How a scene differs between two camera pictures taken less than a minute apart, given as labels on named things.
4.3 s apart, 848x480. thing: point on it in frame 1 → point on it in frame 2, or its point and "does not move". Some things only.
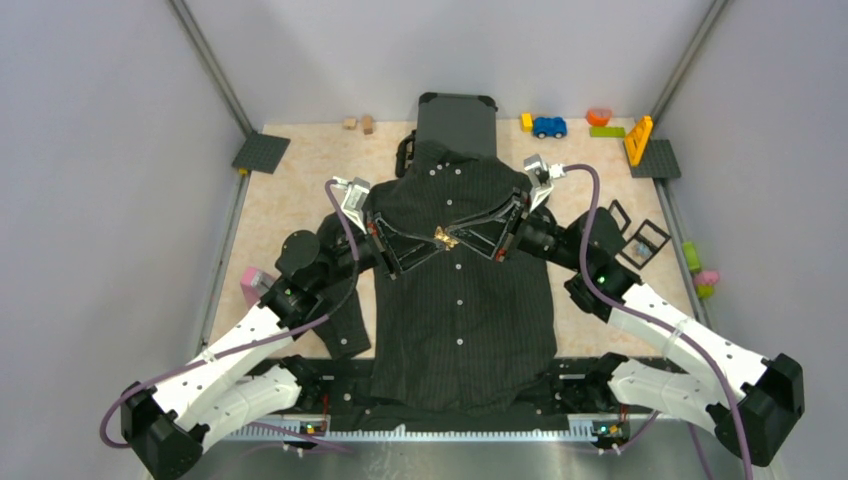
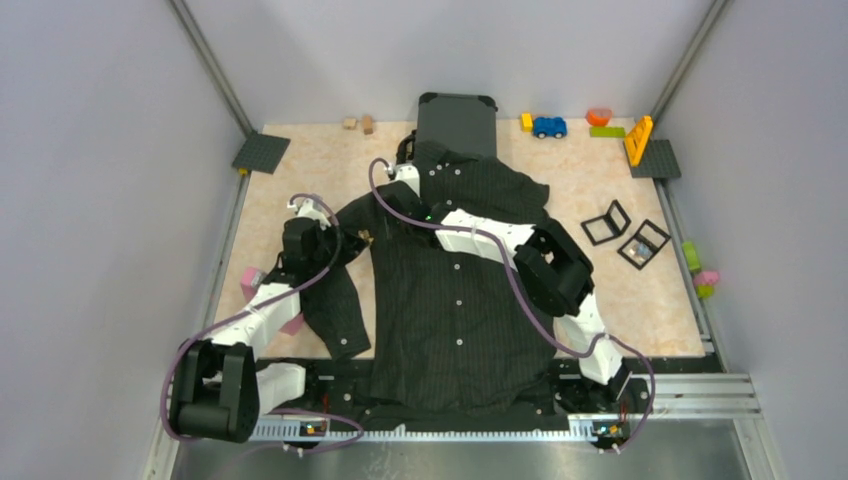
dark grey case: [464, 122] does not move
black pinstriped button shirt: [462, 334] does not move
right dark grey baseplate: [659, 161] does not move
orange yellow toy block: [636, 139] does not move
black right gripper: [492, 241] → [417, 195]
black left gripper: [424, 247] → [350, 245]
